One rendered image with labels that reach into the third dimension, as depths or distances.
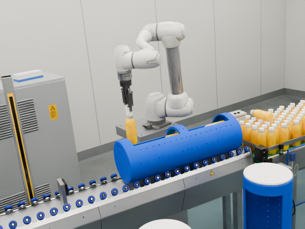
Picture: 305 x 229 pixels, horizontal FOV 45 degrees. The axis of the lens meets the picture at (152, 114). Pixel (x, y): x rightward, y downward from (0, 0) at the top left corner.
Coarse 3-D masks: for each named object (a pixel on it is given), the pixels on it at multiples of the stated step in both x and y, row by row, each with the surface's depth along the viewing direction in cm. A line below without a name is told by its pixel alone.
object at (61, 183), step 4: (60, 180) 219; (60, 184) 214; (64, 184) 215; (60, 188) 215; (64, 188) 215; (60, 192) 218; (64, 192) 215; (68, 192) 217; (60, 196) 222; (64, 196) 216; (60, 200) 225; (64, 200) 217
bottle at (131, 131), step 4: (132, 116) 235; (128, 120) 233; (132, 120) 234; (128, 124) 233; (132, 124) 233; (128, 128) 234; (132, 128) 234; (136, 128) 238; (128, 132) 235; (132, 132) 235; (136, 132) 237; (128, 136) 236; (132, 136) 236; (136, 136) 237; (132, 140) 236; (136, 140) 238
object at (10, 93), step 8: (8, 80) 220; (8, 88) 221; (8, 96) 222; (8, 104) 223; (16, 104) 225; (8, 112) 226; (16, 112) 226; (16, 120) 227; (16, 128) 228; (16, 136) 230; (16, 144) 231; (24, 144) 233; (16, 152) 237; (24, 152) 234; (24, 160) 235; (24, 168) 236; (24, 176) 238; (24, 184) 239; (32, 184) 242; (32, 192) 243
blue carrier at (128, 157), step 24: (216, 120) 278; (120, 144) 229; (144, 144) 229; (168, 144) 234; (192, 144) 240; (216, 144) 249; (240, 144) 261; (120, 168) 239; (144, 168) 226; (168, 168) 238
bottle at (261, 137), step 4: (260, 132) 267; (264, 132) 268; (256, 136) 270; (260, 136) 267; (264, 136) 266; (256, 140) 271; (260, 140) 267; (264, 140) 267; (256, 144) 272; (260, 144) 268; (264, 144) 268
